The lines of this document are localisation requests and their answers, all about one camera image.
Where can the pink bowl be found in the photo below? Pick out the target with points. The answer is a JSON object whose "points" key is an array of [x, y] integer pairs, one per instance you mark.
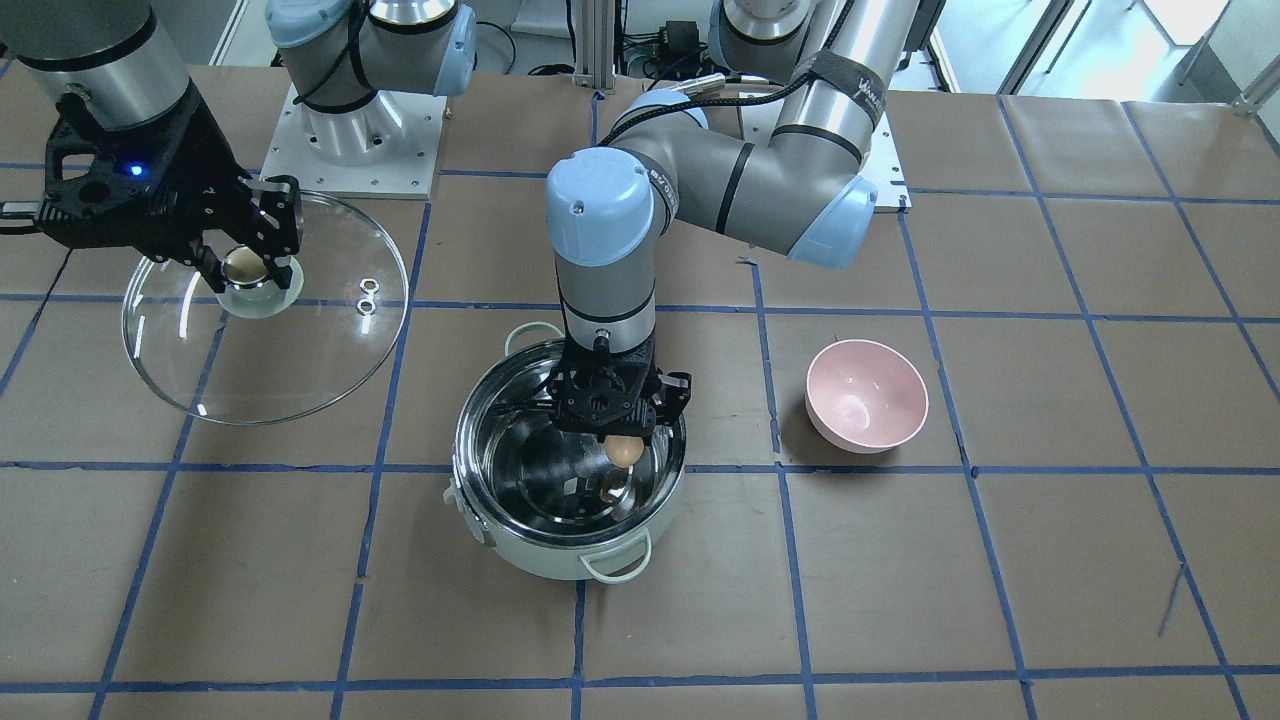
{"points": [[865, 397]]}

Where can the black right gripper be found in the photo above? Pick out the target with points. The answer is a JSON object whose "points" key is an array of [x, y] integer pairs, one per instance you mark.
{"points": [[196, 186]]}

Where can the aluminium frame post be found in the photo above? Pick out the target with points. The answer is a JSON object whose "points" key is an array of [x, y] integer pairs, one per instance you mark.
{"points": [[594, 35]]}

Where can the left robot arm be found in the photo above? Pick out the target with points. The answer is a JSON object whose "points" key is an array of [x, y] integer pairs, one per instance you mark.
{"points": [[799, 193]]}

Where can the black adapter behind post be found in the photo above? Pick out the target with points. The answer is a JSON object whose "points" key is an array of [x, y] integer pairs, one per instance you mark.
{"points": [[679, 38]]}

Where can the light green steel pot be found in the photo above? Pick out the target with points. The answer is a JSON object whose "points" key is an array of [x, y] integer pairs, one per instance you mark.
{"points": [[549, 501]]}

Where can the brown egg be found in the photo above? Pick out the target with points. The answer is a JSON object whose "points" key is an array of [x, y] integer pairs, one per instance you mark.
{"points": [[624, 451]]}

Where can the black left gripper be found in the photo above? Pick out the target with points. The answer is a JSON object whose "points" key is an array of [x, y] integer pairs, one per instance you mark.
{"points": [[674, 391]]}

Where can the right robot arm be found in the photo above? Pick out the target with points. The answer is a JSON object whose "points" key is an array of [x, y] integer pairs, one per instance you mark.
{"points": [[340, 54]]}

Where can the glass pot lid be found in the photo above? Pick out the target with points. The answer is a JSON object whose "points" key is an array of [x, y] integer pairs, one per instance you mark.
{"points": [[256, 354]]}

